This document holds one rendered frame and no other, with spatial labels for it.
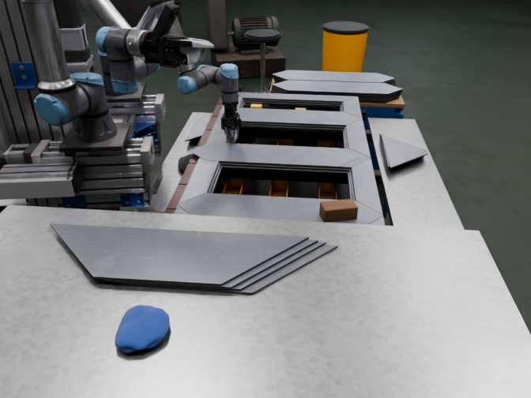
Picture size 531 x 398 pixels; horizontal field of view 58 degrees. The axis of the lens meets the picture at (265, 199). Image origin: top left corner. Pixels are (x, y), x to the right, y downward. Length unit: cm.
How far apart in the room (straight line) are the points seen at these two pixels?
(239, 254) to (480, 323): 54
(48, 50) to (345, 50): 370
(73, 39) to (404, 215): 144
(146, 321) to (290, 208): 88
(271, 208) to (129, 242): 66
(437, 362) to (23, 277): 91
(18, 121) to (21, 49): 29
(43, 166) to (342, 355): 135
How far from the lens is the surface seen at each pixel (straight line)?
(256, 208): 174
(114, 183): 194
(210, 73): 210
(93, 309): 110
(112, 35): 152
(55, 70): 170
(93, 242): 125
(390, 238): 128
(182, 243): 120
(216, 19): 594
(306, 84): 299
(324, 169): 203
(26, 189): 189
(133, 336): 99
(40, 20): 166
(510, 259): 319
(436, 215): 198
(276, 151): 214
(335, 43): 501
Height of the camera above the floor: 179
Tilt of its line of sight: 32 degrees down
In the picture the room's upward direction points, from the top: straight up
